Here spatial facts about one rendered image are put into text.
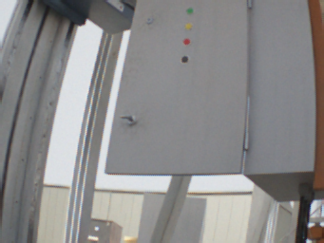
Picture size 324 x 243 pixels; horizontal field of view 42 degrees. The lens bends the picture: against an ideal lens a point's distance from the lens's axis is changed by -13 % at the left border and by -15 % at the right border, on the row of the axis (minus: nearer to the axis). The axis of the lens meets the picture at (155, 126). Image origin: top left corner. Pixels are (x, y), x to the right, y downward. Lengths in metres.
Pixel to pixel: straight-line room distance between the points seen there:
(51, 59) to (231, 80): 0.81
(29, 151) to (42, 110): 0.16
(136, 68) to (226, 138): 0.38
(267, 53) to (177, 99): 0.29
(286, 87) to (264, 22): 0.23
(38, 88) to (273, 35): 0.93
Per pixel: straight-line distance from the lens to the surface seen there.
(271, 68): 1.22
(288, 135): 1.13
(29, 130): 1.71
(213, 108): 1.21
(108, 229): 5.75
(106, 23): 1.89
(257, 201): 4.22
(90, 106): 5.39
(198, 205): 4.41
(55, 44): 1.82
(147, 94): 1.32
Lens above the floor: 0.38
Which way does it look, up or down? 18 degrees up
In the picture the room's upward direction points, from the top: 8 degrees clockwise
